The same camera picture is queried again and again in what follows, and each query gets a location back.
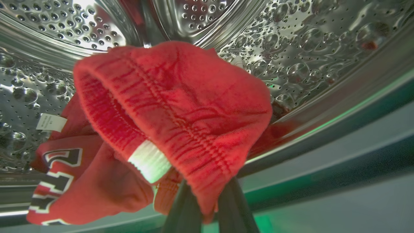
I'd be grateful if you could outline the red jersey with white trim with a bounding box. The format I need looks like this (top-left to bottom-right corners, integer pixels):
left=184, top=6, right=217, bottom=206
left=26, top=40, right=274, bottom=226

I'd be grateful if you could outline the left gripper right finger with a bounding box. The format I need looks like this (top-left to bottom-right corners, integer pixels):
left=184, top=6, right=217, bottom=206
left=217, top=177, right=260, bottom=233

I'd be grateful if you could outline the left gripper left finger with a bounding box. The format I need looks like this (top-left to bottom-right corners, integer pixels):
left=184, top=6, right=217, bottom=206
left=162, top=180, right=203, bottom=233

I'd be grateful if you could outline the steel perforated washer drum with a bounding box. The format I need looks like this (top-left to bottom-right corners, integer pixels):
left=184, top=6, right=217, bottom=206
left=0, top=0, right=414, bottom=194

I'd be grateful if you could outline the white front-load washing machine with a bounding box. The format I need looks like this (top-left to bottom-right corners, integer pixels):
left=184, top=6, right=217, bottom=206
left=0, top=70, right=414, bottom=233

